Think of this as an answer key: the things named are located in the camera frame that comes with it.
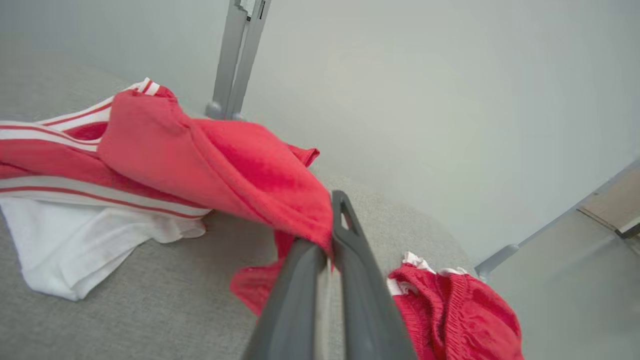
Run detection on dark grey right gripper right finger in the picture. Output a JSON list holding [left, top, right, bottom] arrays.
[[331, 189, 419, 360]]

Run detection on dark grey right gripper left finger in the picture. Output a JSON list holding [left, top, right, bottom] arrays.
[[242, 239, 329, 360]]

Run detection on red shorts with white trim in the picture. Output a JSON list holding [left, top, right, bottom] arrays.
[[385, 251, 525, 360]]

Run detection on red jersey with white stripes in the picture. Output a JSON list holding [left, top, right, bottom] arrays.
[[0, 77, 335, 319]]

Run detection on grey partition corner foot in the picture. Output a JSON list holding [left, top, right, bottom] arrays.
[[474, 243, 522, 282]]

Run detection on beige wooden board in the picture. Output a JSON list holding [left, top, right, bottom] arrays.
[[576, 169, 640, 241]]

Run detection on grey partition base rail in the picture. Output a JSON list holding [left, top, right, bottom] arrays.
[[515, 159, 640, 253]]

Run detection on grey partition joint post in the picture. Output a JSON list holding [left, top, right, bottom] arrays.
[[204, 0, 274, 122]]

